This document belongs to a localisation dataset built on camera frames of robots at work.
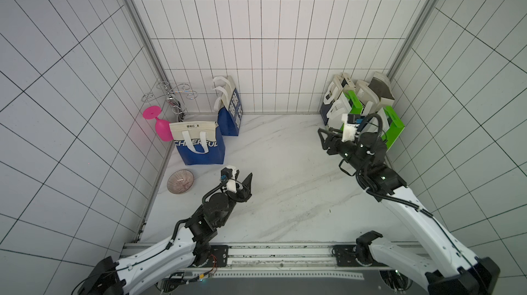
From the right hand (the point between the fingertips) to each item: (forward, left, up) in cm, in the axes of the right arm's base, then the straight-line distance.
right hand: (325, 126), depth 71 cm
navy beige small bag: (+32, -11, -8) cm, 35 cm away
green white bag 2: (+20, -13, -7) cm, 25 cm away
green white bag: (+8, -29, -7) cm, 30 cm away
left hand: (-12, +30, -18) cm, 37 cm away
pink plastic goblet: (+6, +68, -11) cm, 69 cm away
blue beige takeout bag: (+29, -29, -8) cm, 41 cm away
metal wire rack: (+25, +63, -4) cm, 68 cm away
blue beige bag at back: (+22, +41, -13) cm, 49 cm away
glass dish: (-11, +60, -29) cm, 68 cm away
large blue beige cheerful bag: (+1, +50, -15) cm, 52 cm away
